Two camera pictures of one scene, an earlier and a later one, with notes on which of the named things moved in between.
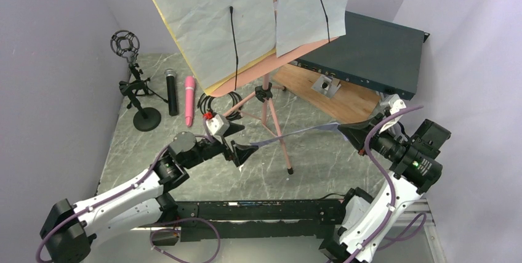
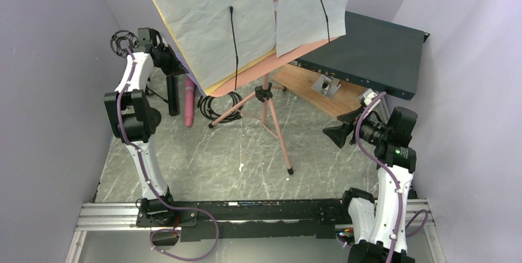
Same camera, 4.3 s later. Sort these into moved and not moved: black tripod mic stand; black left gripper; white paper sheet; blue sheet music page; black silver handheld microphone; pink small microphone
Moved: blue sheet music page; black left gripper
Not moved: black tripod mic stand; black silver handheld microphone; white paper sheet; pink small microphone
